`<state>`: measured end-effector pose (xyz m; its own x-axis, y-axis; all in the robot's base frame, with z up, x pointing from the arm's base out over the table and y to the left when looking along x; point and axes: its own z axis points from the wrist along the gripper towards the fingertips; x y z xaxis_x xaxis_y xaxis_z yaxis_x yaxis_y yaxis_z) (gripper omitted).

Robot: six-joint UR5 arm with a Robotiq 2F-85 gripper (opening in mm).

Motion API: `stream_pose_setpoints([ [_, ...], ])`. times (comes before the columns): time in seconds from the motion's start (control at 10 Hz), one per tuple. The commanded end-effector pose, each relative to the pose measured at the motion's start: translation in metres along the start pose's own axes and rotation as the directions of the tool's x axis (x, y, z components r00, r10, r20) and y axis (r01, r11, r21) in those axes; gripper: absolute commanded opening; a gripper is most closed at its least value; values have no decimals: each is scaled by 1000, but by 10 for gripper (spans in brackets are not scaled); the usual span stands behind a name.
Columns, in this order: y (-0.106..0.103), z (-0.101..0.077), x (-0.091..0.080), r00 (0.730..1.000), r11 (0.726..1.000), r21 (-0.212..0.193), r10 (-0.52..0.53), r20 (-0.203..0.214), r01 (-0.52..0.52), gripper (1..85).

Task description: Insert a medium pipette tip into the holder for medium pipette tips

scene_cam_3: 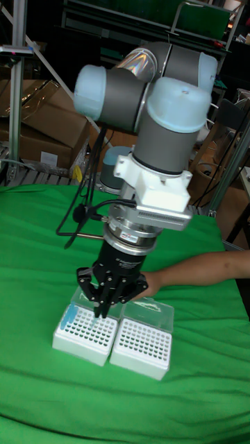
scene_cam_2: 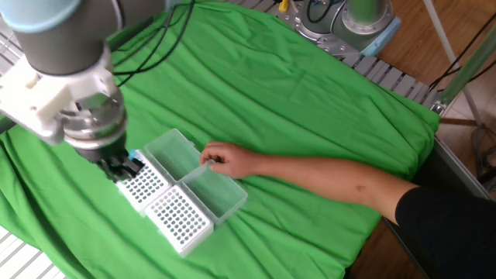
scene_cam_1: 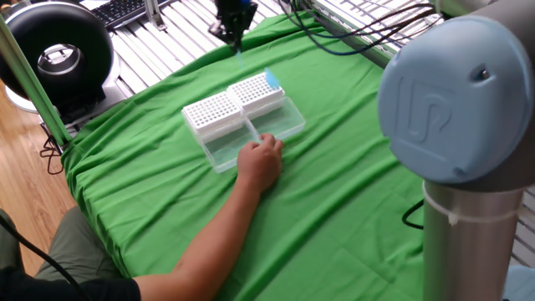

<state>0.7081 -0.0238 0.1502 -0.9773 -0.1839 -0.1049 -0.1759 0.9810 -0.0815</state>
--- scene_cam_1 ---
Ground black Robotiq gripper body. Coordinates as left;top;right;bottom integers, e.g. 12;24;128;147
214;0;259;30

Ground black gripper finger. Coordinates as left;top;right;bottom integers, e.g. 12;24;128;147
238;6;260;54
207;19;242;54

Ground white pipette tip box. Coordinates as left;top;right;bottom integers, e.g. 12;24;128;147
226;71;307;141
181;90;262;175

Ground person's right forearm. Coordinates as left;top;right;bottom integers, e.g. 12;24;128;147
133;179;262;301

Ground person's right hand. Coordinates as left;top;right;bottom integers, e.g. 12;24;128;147
236;132;286;194

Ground black keyboard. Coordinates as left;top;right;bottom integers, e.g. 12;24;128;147
89;0;147;29

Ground green table cloth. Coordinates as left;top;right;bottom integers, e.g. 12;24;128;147
61;12;427;301

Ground grey green trousers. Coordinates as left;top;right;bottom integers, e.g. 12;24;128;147
0;207;126;281

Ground aluminium profile post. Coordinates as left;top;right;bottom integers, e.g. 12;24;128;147
144;0;168;31

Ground black cable with ferrite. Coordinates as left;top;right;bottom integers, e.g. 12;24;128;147
275;0;444;57

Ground grey metal frame rail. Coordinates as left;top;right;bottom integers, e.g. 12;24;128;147
308;3;398;70

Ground black ring-shaped fan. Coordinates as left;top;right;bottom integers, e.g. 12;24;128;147
0;1;122;126

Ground plain black robot cable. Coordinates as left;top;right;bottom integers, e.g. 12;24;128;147
292;0;442;43

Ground green covered frame post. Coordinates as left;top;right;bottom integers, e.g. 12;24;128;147
0;14;73;147

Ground thin black floor cable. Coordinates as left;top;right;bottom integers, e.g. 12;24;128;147
39;124;64;176

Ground black cable silver connector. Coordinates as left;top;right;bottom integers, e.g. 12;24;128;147
401;199;425;231

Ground white cable tie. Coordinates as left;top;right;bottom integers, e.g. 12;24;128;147
421;181;526;227

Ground thick black cable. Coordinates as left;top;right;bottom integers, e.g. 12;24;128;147
0;213;92;301

